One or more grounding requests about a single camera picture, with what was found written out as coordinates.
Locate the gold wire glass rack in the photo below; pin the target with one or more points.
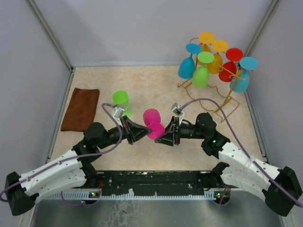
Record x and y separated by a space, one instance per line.
216 88

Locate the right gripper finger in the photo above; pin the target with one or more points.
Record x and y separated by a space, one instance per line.
166 139
169 130

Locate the red wine glass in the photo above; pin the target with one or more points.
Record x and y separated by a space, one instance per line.
229 69

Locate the yellow wine glass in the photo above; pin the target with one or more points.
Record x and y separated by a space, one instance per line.
218 46
206 39

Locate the pink wine glass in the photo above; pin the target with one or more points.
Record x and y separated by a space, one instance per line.
152 120

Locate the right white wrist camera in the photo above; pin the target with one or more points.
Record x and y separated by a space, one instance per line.
178 111

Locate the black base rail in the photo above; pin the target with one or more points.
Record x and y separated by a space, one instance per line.
160 185

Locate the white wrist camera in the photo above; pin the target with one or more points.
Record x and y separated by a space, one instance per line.
118 111
178 111

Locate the blue wine glass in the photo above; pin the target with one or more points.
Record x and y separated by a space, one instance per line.
247 66
186 68

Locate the brown folded cloth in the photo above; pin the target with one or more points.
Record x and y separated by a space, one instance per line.
81 110

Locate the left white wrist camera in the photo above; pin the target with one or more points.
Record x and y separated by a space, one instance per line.
118 111

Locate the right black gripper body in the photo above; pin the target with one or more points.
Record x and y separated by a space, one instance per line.
177 134

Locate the yellow wine glass back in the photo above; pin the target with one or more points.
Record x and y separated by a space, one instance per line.
206 39

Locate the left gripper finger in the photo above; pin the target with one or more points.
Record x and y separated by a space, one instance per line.
140 132
128 122

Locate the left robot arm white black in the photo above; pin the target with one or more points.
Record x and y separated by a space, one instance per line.
72 169

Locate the green wine glass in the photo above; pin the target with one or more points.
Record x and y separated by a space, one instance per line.
201 74
121 97

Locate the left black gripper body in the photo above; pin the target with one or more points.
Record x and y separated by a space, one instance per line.
129 133

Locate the yellow wine glass front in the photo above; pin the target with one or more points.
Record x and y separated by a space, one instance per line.
218 46

